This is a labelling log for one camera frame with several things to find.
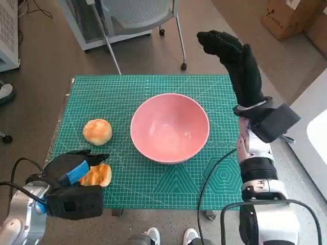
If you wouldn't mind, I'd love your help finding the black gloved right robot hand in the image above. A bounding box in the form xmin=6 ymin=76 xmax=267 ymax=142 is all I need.
xmin=196 ymin=30 xmax=265 ymax=108

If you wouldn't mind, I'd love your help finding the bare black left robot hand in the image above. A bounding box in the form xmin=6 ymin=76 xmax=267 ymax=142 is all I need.
xmin=43 ymin=150 xmax=110 ymax=189

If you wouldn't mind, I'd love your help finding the rectangular striped toy bread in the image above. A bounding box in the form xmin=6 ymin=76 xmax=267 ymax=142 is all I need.
xmin=78 ymin=163 xmax=112 ymax=188

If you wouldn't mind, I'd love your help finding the round toy bread bun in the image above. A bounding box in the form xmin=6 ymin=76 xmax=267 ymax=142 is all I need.
xmin=83 ymin=118 xmax=113 ymax=146

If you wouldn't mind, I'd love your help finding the pink bowl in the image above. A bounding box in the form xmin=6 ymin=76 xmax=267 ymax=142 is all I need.
xmin=130 ymin=93 xmax=211 ymax=164

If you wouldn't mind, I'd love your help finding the printed cardboard box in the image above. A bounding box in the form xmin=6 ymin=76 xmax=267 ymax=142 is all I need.
xmin=260 ymin=0 xmax=324 ymax=41

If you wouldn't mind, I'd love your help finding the plain cardboard box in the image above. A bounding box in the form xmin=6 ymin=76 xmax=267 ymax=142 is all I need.
xmin=305 ymin=10 xmax=327 ymax=61

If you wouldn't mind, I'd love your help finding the white appliance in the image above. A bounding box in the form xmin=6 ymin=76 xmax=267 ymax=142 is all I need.
xmin=288 ymin=73 xmax=327 ymax=202

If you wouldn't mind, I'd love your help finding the green cutting mat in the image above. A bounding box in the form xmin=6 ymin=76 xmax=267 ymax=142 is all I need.
xmin=44 ymin=74 xmax=250 ymax=210

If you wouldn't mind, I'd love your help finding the person's foot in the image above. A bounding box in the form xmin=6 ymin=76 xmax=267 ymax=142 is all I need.
xmin=0 ymin=83 xmax=16 ymax=105

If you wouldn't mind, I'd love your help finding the white shoe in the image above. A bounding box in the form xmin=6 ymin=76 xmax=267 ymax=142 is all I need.
xmin=183 ymin=227 xmax=200 ymax=245
xmin=145 ymin=226 xmax=161 ymax=245

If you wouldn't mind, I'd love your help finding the grey mesh office chair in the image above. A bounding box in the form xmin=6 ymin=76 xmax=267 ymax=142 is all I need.
xmin=85 ymin=0 xmax=189 ymax=75

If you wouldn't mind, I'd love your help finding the white perforated cabinet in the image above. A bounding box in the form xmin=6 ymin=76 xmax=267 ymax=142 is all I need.
xmin=0 ymin=0 xmax=20 ymax=72

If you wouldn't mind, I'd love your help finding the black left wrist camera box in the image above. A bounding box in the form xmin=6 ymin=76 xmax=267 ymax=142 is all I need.
xmin=46 ymin=185 xmax=104 ymax=220

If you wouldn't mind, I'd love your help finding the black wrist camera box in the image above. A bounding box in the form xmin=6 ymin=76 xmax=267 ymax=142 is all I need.
xmin=46 ymin=185 xmax=104 ymax=220
xmin=251 ymin=103 xmax=301 ymax=143

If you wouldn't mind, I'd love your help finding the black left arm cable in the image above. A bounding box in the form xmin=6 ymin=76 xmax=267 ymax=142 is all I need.
xmin=0 ymin=157 xmax=56 ymax=204

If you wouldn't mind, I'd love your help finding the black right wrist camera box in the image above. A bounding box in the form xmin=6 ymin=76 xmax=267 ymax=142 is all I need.
xmin=251 ymin=103 xmax=301 ymax=143

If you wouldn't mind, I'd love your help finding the thick black looped cable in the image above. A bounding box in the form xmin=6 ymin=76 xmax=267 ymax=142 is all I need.
xmin=221 ymin=200 xmax=322 ymax=245

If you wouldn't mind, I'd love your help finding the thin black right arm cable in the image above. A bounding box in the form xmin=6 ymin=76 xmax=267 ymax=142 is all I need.
xmin=198 ymin=148 xmax=237 ymax=245

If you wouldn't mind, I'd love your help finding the table bracket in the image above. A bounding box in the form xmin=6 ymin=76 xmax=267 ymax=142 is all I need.
xmin=203 ymin=210 xmax=217 ymax=222

